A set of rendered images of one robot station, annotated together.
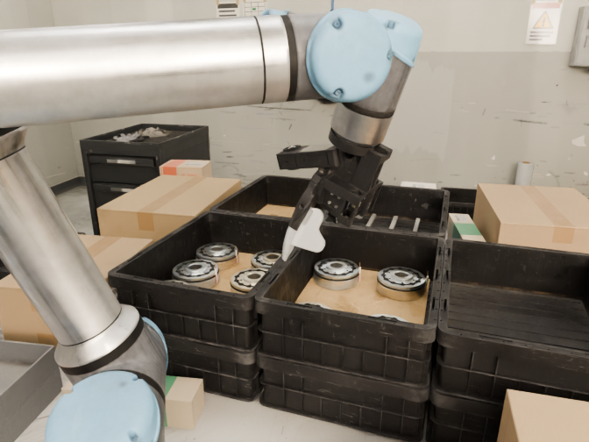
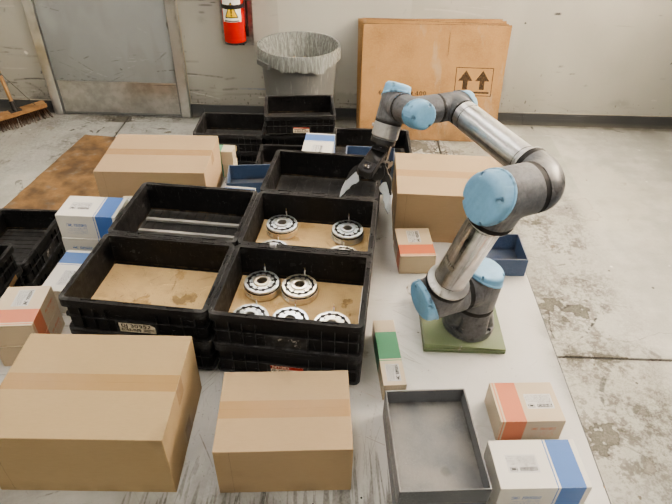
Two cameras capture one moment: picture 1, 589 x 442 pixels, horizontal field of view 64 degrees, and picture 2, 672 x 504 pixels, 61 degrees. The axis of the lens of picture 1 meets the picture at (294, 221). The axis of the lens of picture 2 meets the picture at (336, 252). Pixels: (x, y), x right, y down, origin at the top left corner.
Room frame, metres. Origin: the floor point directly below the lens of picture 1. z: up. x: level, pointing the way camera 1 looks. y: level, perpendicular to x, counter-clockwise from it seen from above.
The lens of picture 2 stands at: (1.08, 1.32, 1.94)
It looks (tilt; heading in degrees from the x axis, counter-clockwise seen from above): 38 degrees down; 257
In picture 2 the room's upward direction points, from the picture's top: 1 degrees clockwise
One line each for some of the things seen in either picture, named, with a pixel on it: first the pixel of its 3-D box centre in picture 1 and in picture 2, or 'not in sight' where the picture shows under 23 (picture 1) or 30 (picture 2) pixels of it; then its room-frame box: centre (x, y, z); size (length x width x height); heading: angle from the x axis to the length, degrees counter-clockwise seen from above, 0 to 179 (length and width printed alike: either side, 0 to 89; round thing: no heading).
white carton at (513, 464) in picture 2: not in sight; (533, 474); (0.47, 0.71, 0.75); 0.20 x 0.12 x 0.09; 170
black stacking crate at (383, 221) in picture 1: (388, 226); (189, 226); (1.22, -0.26, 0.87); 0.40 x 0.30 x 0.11; 161
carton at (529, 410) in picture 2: not in sight; (523, 410); (0.41, 0.53, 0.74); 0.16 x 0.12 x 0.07; 170
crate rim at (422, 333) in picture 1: (362, 269); (311, 223); (0.84, -0.13, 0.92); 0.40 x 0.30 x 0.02; 161
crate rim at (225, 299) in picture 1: (223, 250); (294, 285); (0.93, 0.15, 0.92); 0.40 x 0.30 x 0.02; 161
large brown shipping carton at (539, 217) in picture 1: (535, 234); (163, 175); (1.32, -0.73, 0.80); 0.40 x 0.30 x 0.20; 168
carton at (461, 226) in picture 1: (464, 235); not in sight; (1.34, -0.52, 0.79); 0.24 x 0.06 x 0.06; 172
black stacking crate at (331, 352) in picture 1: (360, 292); (311, 236); (0.84, -0.13, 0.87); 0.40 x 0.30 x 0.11; 161
